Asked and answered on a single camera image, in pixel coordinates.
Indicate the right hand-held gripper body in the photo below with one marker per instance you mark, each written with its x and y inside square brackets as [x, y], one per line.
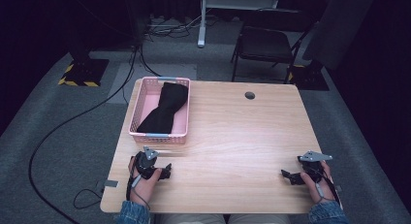
[311, 167]

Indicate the grey hanging curtain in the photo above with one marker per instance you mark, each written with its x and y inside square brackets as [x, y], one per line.
[339, 26]

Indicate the black cloth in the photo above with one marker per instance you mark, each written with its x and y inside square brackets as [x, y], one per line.
[166, 109]

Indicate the black folding chair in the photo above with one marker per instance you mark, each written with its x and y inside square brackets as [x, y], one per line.
[263, 44]

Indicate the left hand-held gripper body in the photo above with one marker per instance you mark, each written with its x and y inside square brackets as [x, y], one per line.
[143, 164]

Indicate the pink plastic basket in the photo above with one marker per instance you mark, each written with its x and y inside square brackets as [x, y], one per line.
[150, 101]

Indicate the white metal stand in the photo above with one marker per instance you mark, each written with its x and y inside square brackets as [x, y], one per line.
[202, 26]

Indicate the person's left hand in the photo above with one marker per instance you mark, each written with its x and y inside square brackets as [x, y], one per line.
[143, 190]

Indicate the grey tape strip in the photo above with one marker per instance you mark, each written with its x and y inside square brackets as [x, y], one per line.
[110, 183]

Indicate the black yellow striped base plate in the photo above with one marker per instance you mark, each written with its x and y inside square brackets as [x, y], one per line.
[84, 73]
[310, 80]

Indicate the person's right hand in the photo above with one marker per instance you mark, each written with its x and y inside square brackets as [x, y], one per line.
[324, 188]

